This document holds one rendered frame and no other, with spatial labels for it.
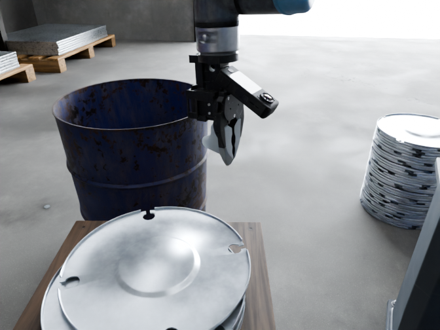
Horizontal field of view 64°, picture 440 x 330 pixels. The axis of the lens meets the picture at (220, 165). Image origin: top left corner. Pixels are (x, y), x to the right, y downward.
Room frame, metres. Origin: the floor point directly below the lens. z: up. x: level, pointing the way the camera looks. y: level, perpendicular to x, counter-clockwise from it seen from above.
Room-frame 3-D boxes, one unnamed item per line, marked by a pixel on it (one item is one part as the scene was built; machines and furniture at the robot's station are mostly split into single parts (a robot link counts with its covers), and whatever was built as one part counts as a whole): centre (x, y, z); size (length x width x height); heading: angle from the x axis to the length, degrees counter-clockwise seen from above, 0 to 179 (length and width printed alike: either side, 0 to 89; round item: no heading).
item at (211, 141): (0.61, 0.01, 0.50); 0.06 x 0.03 x 0.09; 59
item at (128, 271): (0.41, 0.10, 0.40); 0.29 x 0.29 x 0.01
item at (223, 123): (0.60, -0.01, 0.55); 0.05 x 0.02 x 0.09; 149
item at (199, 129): (0.94, 0.24, 0.24); 0.42 x 0.42 x 0.48
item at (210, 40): (0.63, 0.01, 0.69); 0.08 x 0.08 x 0.05
